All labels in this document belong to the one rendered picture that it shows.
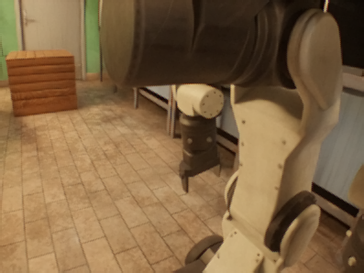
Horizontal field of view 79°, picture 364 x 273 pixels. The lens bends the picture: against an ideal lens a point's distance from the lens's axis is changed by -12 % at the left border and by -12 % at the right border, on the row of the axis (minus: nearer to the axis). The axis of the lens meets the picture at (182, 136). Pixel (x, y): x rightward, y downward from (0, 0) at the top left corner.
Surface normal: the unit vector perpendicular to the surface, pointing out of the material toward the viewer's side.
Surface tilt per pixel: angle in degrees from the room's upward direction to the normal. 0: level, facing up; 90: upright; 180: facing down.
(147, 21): 86
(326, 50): 90
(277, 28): 83
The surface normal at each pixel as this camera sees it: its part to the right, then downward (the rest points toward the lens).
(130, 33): -0.85, 0.15
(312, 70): 0.52, 0.39
